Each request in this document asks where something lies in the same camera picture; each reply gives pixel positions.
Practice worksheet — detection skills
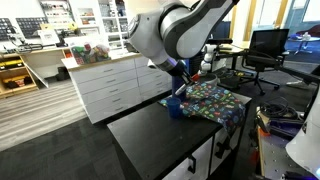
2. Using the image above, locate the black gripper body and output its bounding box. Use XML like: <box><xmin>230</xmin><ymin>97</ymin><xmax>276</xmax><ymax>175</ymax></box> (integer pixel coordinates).
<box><xmin>166</xmin><ymin>59</ymin><xmax>192</xmax><ymax>83</ymax></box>

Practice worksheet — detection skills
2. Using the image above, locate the blue plastic cup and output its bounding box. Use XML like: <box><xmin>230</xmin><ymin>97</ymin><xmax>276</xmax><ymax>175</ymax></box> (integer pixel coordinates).
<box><xmin>165</xmin><ymin>96</ymin><xmax>184</xmax><ymax>120</ymax></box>

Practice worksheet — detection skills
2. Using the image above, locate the white round bowl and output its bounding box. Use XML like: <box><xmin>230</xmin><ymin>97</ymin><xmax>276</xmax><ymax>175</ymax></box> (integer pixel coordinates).
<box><xmin>199</xmin><ymin>72</ymin><xmax>219</xmax><ymax>88</ymax></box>

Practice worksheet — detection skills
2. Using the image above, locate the space print dark cloth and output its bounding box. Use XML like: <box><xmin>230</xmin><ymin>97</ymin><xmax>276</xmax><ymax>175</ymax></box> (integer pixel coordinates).
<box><xmin>158</xmin><ymin>82</ymin><xmax>246</xmax><ymax>135</ymax></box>

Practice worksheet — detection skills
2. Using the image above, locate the long white drawer cabinet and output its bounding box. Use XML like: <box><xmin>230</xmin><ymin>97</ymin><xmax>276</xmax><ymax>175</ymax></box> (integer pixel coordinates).
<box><xmin>60</xmin><ymin>49</ymin><xmax>176</xmax><ymax>125</ymax></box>

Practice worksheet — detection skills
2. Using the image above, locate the black office chair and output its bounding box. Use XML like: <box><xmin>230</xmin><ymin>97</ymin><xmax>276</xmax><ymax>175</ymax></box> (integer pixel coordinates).
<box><xmin>241</xmin><ymin>49</ymin><xmax>292</xmax><ymax>97</ymax></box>

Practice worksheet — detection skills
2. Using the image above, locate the black table with white drawers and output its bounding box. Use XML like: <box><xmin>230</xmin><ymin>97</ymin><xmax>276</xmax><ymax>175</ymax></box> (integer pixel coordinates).
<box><xmin>106</xmin><ymin>93</ymin><xmax>253</xmax><ymax>180</ymax></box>

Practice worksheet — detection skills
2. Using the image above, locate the black computer monitor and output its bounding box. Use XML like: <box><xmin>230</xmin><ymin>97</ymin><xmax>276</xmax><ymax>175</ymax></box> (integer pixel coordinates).
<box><xmin>249</xmin><ymin>28</ymin><xmax>291</xmax><ymax>52</ymax></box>

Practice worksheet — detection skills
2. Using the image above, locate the bin of colourful toys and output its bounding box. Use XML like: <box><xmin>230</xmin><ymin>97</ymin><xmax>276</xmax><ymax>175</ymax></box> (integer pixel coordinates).
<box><xmin>70</xmin><ymin>42</ymin><xmax>112</xmax><ymax>66</ymax></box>

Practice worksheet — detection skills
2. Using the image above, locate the white shelf unit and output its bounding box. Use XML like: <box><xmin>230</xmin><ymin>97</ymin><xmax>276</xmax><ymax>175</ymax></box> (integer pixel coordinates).
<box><xmin>68</xmin><ymin>0</ymin><xmax>133</xmax><ymax>51</ymax></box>

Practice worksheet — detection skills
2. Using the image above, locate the black metal stand pole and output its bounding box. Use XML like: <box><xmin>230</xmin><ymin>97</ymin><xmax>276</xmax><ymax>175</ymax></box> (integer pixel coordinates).
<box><xmin>276</xmin><ymin>64</ymin><xmax>320</xmax><ymax>118</ymax></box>

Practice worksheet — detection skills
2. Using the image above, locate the metal perforated bench plate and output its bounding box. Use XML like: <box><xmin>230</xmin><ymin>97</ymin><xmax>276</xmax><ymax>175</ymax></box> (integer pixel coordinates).
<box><xmin>256</xmin><ymin>126</ymin><xmax>318</xmax><ymax>180</ymax></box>

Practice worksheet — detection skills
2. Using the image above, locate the round blue table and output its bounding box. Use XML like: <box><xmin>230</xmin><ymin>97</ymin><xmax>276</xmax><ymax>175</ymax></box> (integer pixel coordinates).
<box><xmin>287</xmin><ymin>32</ymin><xmax>320</xmax><ymax>56</ymax></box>

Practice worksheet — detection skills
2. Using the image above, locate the white robot housing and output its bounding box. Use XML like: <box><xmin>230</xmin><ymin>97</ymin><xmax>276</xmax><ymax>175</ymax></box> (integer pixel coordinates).
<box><xmin>284</xmin><ymin>99</ymin><xmax>320</xmax><ymax>180</ymax></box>

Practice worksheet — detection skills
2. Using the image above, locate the white paper sign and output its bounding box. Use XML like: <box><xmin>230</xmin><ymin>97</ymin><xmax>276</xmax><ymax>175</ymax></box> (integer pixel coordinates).
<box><xmin>37</xmin><ymin>29</ymin><xmax>61</xmax><ymax>46</ymax></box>

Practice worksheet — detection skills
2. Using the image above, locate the wooden workbench with shelves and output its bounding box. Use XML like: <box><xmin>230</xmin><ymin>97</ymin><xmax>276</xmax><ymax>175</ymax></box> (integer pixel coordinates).
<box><xmin>0</xmin><ymin>46</ymin><xmax>73</xmax><ymax>100</ymax></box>

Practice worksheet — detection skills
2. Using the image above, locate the yellow black tool case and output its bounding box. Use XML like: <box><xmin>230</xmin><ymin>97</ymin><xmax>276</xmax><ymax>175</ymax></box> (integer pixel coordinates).
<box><xmin>0</xmin><ymin>58</ymin><xmax>25</xmax><ymax>71</ymax></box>

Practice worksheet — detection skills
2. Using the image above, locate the coil of black cables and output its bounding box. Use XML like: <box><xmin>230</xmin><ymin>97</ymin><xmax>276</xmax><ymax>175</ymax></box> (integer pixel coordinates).
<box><xmin>258</xmin><ymin>96</ymin><xmax>300</xmax><ymax>122</ymax></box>

